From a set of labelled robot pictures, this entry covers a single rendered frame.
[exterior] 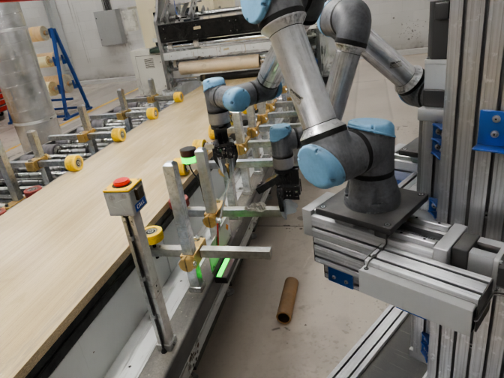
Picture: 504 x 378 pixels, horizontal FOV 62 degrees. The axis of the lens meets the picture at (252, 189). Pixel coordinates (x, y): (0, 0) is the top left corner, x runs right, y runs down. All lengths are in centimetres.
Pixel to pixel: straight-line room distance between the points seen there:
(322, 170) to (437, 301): 38
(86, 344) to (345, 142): 90
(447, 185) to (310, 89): 47
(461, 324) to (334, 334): 131
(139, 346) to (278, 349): 92
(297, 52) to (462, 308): 66
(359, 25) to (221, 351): 164
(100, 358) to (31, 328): 25
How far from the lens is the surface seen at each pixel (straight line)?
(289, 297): 238
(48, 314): 127
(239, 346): 227
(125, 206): 104
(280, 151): 144
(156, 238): 146
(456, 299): 103
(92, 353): 137
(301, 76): 101
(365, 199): 113
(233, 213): 162
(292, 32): 103
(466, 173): 121
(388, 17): 1020
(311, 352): 220
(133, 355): 146
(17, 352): 120
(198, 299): 146
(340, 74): 132
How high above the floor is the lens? 159
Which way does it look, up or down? 24 degrees down
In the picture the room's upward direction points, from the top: 8 degrees counter-clockwise
